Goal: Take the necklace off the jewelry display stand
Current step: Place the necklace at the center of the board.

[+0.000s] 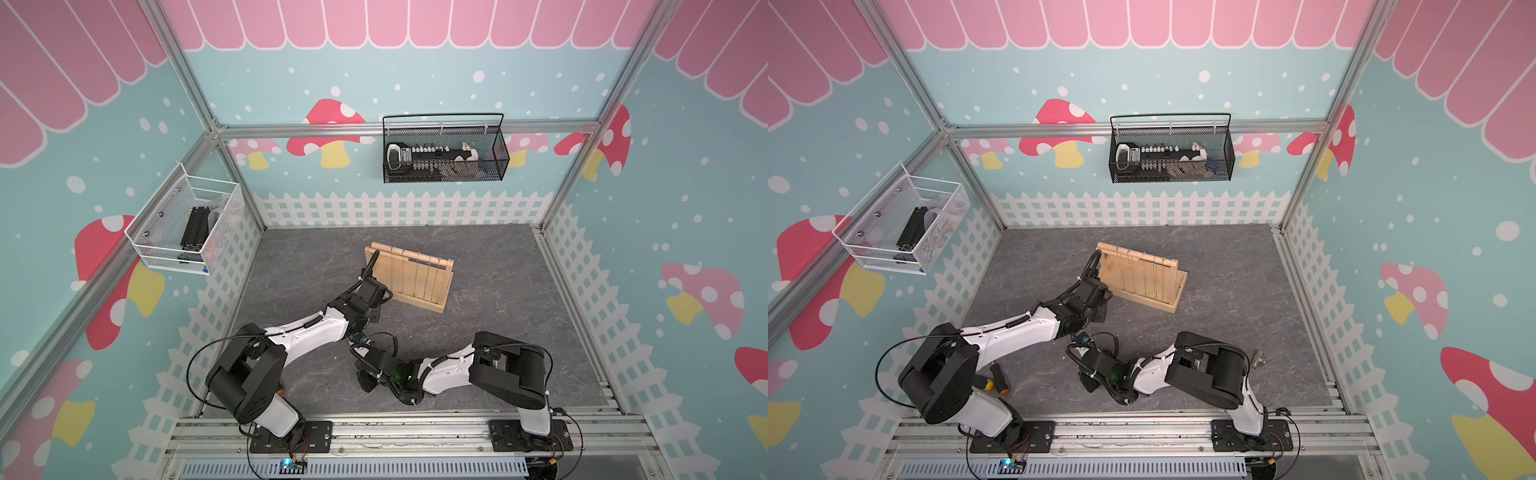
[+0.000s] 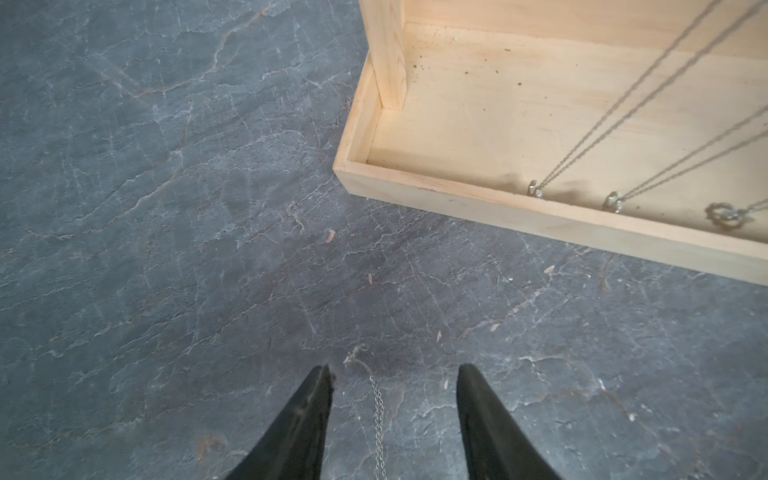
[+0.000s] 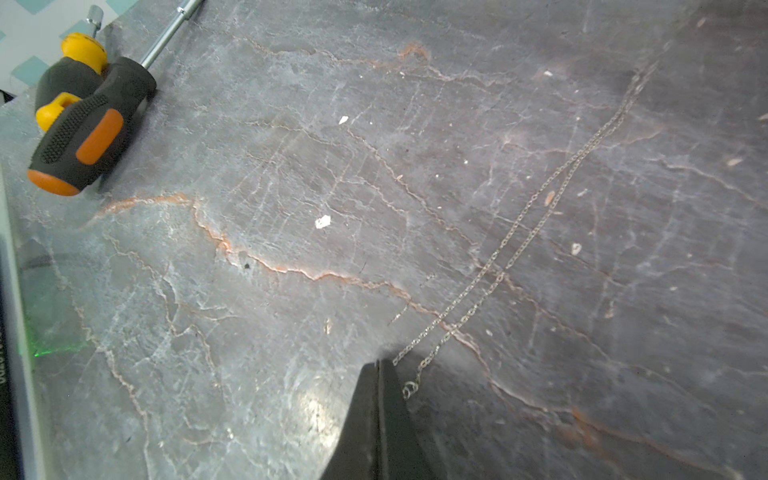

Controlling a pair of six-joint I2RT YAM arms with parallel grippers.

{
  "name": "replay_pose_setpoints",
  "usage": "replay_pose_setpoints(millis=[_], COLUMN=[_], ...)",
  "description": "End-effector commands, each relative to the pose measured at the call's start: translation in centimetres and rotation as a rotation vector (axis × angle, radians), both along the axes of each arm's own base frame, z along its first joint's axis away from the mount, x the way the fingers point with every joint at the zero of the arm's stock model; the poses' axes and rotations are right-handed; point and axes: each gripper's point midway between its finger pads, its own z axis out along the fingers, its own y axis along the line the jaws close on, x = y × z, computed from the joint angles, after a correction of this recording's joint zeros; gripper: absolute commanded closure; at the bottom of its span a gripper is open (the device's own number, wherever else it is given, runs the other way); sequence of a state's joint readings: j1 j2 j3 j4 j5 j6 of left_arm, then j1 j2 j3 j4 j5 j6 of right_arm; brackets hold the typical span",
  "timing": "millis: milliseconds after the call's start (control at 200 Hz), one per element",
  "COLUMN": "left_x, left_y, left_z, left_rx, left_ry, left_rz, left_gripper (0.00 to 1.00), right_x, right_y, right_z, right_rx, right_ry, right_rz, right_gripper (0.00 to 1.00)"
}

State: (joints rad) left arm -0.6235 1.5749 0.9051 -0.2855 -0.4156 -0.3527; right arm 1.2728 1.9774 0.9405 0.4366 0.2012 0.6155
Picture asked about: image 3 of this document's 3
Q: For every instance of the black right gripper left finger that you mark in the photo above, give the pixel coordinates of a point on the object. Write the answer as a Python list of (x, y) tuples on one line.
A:
[(356, 455)]

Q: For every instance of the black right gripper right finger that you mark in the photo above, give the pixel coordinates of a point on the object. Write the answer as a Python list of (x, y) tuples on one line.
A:
[(400, 454)]

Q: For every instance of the orange black screwdriver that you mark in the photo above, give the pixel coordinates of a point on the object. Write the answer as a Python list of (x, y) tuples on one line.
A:
[(84, 105)]

